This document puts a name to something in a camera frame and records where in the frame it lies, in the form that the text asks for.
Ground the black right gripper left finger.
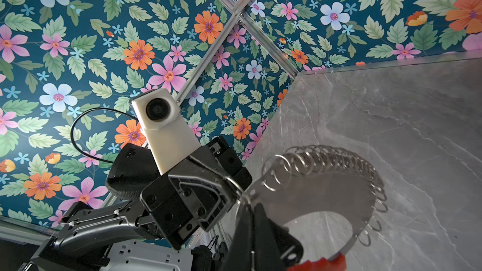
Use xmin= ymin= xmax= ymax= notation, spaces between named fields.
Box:
xmin=221 ymin=205 xmax=254 ymax=271

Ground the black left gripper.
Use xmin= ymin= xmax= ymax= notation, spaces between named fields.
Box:
xmin=140 ymin=136 xmax=252 ymax=250

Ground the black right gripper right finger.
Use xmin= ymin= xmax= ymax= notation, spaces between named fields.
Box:
xmin=254 ymin=203 xmax=286 ymax=271

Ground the metal keyring holder red handle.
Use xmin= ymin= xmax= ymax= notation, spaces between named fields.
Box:
xmin=245 ymin=145 xmax=388 ymax=270

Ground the black tag key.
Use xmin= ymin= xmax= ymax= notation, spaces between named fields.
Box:
xmin=270 ymin=221 xmax=304 ymax=267

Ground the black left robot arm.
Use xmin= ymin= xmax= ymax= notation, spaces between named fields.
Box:
xmin=31 ymin=137 xmax=252 ymax=270

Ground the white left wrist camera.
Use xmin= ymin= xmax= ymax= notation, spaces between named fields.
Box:
xmin=130 ymin=89 xmax=201 ymax=175

